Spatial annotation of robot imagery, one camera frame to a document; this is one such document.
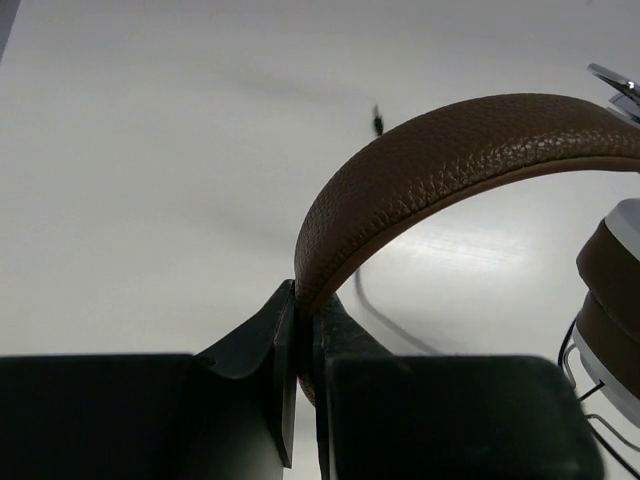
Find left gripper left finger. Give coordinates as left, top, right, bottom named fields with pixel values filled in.
left=1, top=281, right=296, bottom=479

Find thin black headphone cable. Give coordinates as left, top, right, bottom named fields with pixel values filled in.
left=353, top=102, right=640, bottom=480

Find brown silver headphones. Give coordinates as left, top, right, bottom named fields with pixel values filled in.
left=294, top=64, right=639, bottom=423

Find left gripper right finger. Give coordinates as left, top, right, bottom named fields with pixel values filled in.
left=313, top=299, right=605, bottom=479

